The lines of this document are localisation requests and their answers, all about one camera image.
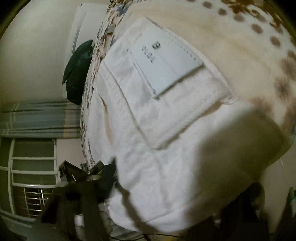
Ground white pants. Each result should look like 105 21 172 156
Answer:
87 15 287 233

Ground green striped curtain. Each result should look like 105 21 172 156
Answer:
1 99 80 138

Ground dark green duvet bundle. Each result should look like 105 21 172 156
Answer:
62 40 93 105

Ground white bed headboard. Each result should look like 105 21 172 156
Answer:
65 3 108 64

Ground floral bed blanket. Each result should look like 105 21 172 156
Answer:
81 1 295 166

